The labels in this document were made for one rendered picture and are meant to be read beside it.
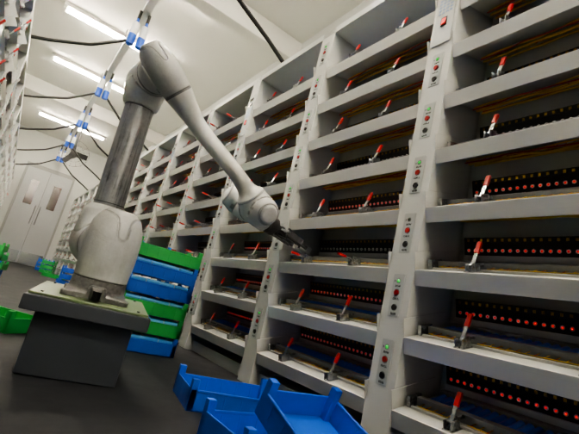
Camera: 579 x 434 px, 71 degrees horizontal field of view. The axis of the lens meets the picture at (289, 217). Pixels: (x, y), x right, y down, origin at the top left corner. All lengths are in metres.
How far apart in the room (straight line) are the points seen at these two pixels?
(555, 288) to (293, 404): 0.61
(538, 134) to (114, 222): 1.16
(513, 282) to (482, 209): 0.21
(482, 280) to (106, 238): 1.02
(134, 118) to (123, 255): 0.52
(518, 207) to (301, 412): 0.70
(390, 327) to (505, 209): 0.44
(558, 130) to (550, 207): 0.19
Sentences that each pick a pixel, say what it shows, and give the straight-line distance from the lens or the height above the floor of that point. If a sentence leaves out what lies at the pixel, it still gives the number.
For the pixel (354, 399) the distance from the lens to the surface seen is 1.31.
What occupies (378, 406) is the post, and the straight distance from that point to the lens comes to 1.24.
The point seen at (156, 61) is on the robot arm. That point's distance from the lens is 1.48.
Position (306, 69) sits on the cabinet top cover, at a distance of 2.49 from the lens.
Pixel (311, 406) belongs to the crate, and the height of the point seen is 0.12.
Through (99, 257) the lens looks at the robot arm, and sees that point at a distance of 1.30.
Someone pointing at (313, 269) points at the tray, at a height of 0.49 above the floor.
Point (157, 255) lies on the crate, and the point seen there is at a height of 0.42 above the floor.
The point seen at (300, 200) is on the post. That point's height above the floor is 0.80.
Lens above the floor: 0.30
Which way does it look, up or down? 13 degrees up
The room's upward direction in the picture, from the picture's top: 14 degrees clockwise
